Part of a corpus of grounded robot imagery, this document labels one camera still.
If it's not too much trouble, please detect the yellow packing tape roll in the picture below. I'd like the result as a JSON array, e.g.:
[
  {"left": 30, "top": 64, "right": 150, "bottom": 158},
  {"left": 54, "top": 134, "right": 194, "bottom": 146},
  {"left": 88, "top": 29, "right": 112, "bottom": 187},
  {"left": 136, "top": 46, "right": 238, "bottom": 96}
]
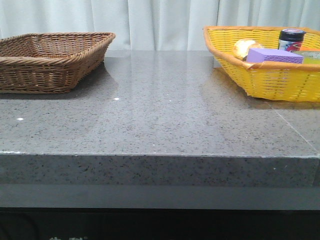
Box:
[{"left": 294, "top": 50, "right": 320, "bottom": 64}]

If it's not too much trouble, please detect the white curtain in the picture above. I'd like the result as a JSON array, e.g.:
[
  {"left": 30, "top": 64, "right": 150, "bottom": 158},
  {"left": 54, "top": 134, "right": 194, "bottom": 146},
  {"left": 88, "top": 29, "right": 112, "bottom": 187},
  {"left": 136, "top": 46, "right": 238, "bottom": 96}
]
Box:
[{"left": 0, "top": 0, "right": 320, "bottom": 51}]

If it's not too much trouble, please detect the round bread roll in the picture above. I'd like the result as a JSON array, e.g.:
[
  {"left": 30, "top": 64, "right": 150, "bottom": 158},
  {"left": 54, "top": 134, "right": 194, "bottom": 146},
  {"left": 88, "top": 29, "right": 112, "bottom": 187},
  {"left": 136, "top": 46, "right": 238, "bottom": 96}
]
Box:
[{"left": 232, "top": 38, "right": 264, "bottom": 61}]

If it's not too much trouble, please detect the purple sponge block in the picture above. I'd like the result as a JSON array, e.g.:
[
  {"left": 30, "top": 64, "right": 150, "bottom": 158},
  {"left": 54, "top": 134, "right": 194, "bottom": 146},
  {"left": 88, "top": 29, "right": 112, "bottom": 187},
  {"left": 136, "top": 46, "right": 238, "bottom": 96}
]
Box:
[{"left": 246, "top": 48, "right": 304, "bottom": 64}]

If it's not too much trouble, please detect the brown wicker basket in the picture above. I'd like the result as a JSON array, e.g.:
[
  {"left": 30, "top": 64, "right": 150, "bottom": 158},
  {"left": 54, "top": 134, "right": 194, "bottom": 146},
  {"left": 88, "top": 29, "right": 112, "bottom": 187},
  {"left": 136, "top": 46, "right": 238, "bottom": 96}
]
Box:
[{"left": 0, "top": 32, "right": 116, "bottom": 94}]

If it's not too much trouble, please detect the yellow woven plastic basket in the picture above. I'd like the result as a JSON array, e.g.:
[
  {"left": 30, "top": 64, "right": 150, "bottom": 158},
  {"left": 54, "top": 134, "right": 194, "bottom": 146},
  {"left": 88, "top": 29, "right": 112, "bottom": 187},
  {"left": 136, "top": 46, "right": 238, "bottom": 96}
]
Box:
[{"left": 203, "top": 26, "right": 320, "bottom": 103}]

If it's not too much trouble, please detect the dark can with label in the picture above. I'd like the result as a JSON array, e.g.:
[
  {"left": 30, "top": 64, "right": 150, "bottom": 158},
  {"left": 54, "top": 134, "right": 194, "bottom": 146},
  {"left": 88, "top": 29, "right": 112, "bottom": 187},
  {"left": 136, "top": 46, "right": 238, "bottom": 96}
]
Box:
[{"left": 277, "top": 28, "right": 306, "bottom": 52}]

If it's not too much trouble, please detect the orange object in basket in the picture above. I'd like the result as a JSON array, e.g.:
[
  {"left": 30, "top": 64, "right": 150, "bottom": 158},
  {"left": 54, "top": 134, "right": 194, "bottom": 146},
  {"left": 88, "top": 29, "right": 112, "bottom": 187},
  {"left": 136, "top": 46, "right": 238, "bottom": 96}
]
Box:
[{"left": 299, "top": 46, "right": 320, "bottom": 52}]

